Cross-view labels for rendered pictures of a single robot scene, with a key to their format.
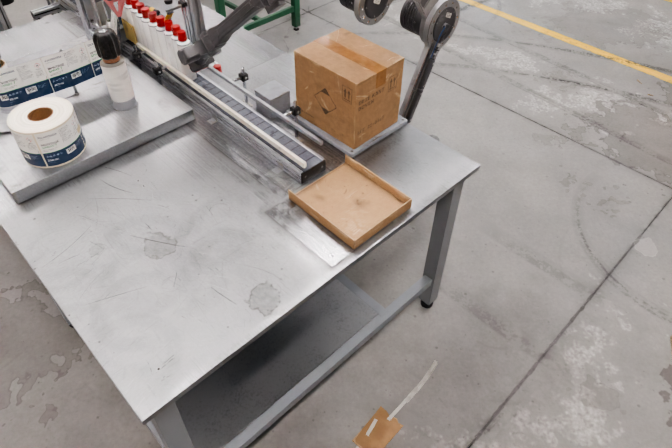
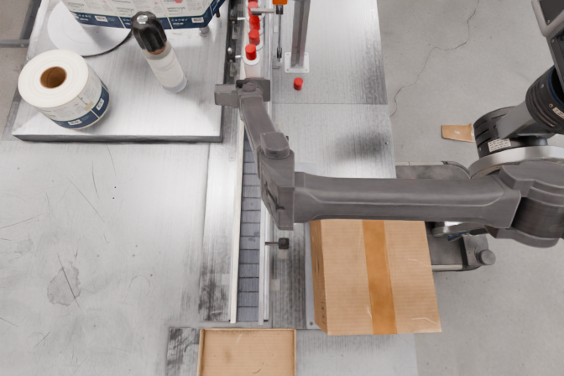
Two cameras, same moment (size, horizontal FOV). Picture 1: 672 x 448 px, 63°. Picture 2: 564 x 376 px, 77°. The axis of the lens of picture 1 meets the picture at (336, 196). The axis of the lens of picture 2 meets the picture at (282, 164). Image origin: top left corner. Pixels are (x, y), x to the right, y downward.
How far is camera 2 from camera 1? 1.51 m
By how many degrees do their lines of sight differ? 34
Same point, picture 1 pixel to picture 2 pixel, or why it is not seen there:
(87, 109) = (141, 65)
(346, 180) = (272, 356)
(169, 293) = (25, 352)
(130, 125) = (153, 117)
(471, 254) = (424, 365)
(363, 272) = not seen: hidden behind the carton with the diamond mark
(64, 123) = (60, 106)
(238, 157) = (211, 229)
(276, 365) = not seen: hidden behind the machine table
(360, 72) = (355, 313)
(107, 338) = not seen: outside the picture
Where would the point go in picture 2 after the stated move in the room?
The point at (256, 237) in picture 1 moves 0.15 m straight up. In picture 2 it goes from (135, 352) to (112, 363)
